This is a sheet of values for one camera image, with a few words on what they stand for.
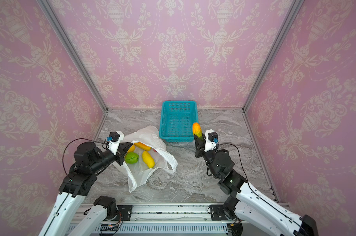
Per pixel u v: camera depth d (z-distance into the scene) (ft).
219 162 1.64
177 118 3.77
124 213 2.44
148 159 2.94
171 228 2.55
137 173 2.83
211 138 1.82
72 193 1.49
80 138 1.71
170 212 2.49
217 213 2.40
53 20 2.41
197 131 2.16
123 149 2.01
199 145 2.01
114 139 1.81
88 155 1.61
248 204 1.59
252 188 1.65
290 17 2.35
